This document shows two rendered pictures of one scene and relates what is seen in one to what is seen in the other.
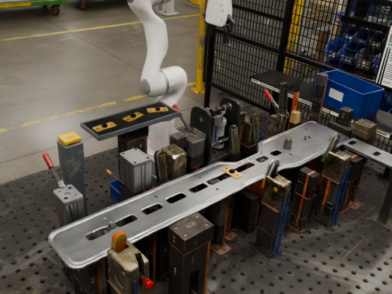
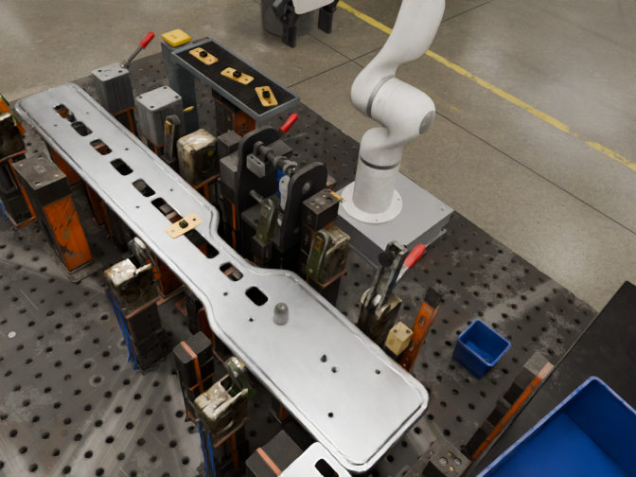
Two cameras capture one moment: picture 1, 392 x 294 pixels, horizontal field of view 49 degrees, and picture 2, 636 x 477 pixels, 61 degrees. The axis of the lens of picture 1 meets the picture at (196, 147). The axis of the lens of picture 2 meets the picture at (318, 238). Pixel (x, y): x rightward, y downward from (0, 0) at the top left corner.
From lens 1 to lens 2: 190 cm
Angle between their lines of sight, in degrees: 64
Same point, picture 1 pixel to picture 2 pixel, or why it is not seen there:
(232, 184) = (148, 224)
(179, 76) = (396, 109)
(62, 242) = (54, 91)
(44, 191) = (276, 124)
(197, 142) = (223, 164)
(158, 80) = (360, 84)
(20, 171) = (481, 165)
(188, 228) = (33, 167)
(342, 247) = not seen: outside the picture
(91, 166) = (341, 153)
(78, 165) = (171, 73)
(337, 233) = not seen: outside the picture
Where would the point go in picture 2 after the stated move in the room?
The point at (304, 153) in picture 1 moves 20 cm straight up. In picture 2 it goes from (259, 346) to (259, 285)
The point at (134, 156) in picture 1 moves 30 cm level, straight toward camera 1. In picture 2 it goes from (157, 96) to (33, 100)
